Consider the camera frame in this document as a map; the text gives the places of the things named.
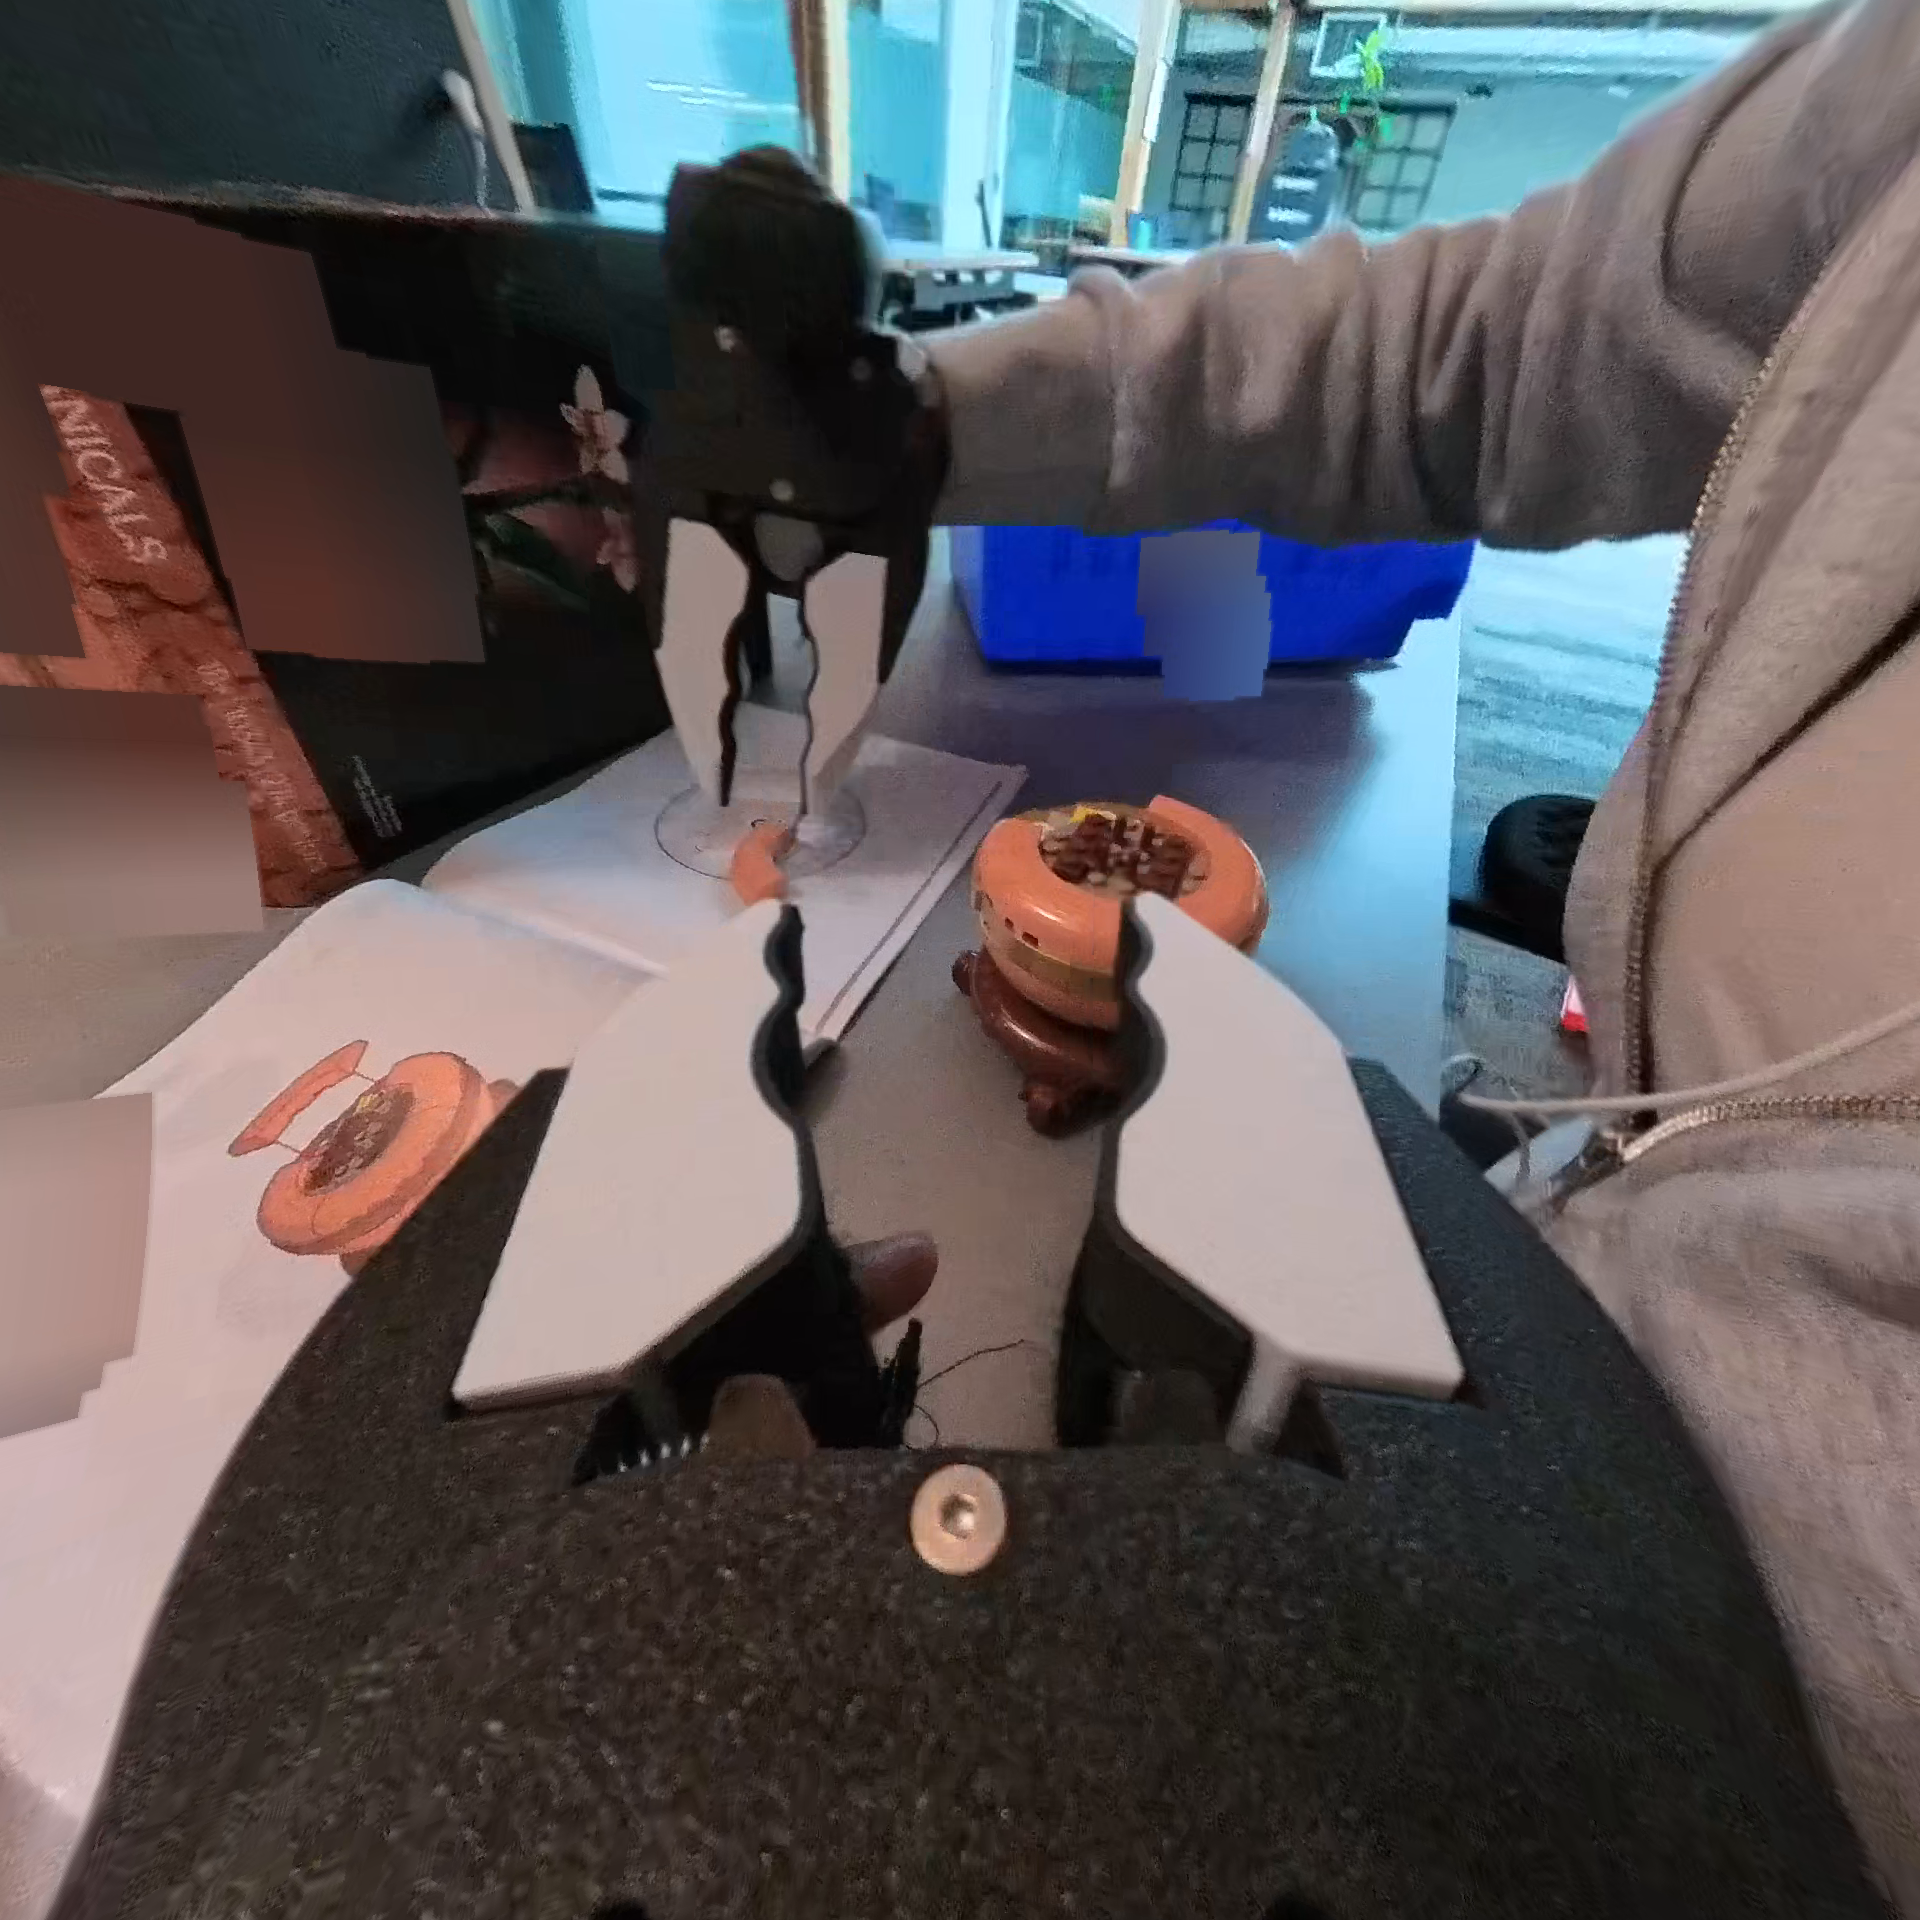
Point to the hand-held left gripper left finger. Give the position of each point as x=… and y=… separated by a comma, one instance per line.
x=645, y=1203

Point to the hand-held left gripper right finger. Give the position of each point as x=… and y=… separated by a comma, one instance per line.
x=1274, y=1188

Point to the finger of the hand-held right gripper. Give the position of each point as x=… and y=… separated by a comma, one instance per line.
x=695, y=642
x=841, y=663

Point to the blue plastic bin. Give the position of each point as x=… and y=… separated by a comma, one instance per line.
x=1047, y=602

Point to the studded orange arc brick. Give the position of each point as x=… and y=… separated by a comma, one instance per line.
x=756, y=867

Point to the brick pot model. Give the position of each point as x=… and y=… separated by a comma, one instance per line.
x=1047, y=929

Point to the black flower print box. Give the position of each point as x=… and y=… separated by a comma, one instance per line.
x=544, y=723

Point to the background office desks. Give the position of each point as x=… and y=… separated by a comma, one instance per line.
x=1021, y=275

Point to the white instruction booklet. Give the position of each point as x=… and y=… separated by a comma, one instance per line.
x=449, y=987

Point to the black mesh chair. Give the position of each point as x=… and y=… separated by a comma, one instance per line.
x=1536, y=871

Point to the white gooseneck microphone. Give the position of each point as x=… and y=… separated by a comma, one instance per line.
x=459, y=95

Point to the black panel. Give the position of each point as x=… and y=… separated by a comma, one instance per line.
x=209, y=90

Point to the green potted plant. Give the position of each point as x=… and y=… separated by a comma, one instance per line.
x=1363, y=67

